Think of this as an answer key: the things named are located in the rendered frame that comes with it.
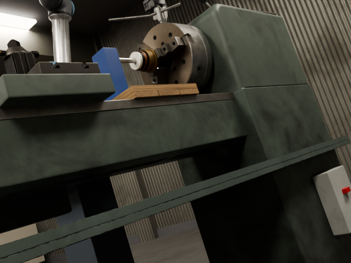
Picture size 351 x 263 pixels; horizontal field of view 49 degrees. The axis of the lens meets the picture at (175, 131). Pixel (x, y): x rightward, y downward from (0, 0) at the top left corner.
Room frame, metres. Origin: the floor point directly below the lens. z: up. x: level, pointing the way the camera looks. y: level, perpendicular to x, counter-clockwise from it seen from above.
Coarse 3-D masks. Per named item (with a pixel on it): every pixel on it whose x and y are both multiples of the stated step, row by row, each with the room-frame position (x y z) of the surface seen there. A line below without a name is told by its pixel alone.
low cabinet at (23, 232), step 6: (24, 228) 7.07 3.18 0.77; (30, 228) 7.17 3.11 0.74; (36, 228) 7.26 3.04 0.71; (0, 234) 6.70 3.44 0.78; (6, 234) 6.79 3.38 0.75; (12, 234) 6.87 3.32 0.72; (18, 234) 6.96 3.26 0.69; (24, 234) 7.05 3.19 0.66; (30, 234) 7.15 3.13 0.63; (0, 240) 6.68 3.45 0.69; (6, 240) 6.77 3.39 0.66; (12, 240) 6.85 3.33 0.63; (36, 258) 7.14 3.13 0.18; (42, 258) 7.24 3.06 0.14
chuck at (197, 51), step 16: (160, 32) 1.51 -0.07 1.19; (176, 32) 1.45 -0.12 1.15; (192, 32) 1.47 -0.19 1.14; (192, 48) 1.43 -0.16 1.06; (160, 64) 1.58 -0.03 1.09; (176, 64) 1.49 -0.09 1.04; (192, 64) 1.44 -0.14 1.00; (144, 80) 1.63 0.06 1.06; (176, 80) 1.51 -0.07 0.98; (192, 80) 1.49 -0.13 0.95
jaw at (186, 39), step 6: (186, 36) 1.44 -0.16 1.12; (174, 42) 1.42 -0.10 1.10; (180, 42) 1.42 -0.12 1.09; (186, 42) 1.43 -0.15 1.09; (192, 42) 1.45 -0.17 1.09; (156, 48) 1.44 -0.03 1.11; (162, 48) 1.44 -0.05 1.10; (168, 48) 1.43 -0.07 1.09; (174, 48) 1.43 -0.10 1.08; (180, 48) 1.44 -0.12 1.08; (156, 54) 1.44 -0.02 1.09; (162, 54) 1.45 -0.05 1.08; (168, 54) 1.45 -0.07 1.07; (174, 54) 1.47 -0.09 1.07; (162, 60) 1.48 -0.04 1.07; (168, 60) 1.50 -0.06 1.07
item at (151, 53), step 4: (140, 52) 1.41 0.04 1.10; (144, 52) 1.43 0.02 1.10; (148, 52) 1.43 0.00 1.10; (152, 52) 1.44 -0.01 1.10; (144, 56) 1.41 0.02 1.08; (148, 56) 1.42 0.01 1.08; (152, 56) 1.43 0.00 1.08; (156, 56) 1.44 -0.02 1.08; (144, 60) 1.41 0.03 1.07; (148, 60) 1.43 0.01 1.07; (152, 60) 1.43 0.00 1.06; (156, 60) 1.44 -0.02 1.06; (144, 64) 1.42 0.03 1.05; (148, 64) 1.43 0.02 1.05; (152, 64) 1.44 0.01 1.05; (156, 64) 1.45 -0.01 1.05; (140, 68) 1.43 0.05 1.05; (144, 68) 1.43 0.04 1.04; (148, 68) 1.44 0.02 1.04; (152, 68) 1.46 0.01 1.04; (148, 72) 1.48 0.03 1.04
